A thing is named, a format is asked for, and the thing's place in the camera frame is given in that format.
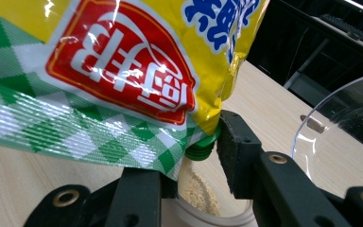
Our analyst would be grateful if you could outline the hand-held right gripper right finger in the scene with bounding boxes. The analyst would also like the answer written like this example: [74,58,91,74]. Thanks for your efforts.
[216,109,354,227]

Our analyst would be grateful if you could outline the beige seasoning granules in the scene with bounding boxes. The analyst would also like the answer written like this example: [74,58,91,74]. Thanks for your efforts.
[181,168,222,218]

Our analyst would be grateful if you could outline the clear plastic cup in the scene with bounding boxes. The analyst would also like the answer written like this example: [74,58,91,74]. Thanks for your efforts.
[291,70,363,191]

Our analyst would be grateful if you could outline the yellow seasoning pouch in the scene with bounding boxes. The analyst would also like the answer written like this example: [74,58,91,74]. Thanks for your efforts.
[0,0,270,183]

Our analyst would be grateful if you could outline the white bowl with powder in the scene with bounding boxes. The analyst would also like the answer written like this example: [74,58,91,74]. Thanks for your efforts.
[160,156,259,227]

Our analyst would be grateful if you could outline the white desk leg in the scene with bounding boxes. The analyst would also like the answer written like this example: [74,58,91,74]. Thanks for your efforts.
[283,37,331,91]

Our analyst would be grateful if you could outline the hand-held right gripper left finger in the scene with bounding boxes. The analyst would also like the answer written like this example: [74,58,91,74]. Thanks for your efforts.
[105,166,179,227]

